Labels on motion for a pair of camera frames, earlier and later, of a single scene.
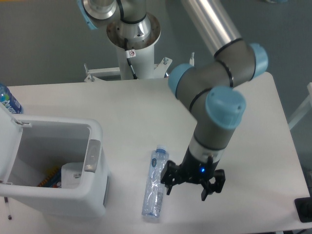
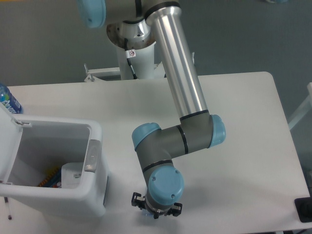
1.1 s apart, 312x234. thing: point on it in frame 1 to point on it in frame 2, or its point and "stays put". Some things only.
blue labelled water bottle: (9, 100) stays put
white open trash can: (31, 146) stays put
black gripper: (193, 170) to (158, 210)
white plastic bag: (71, 174) stays put
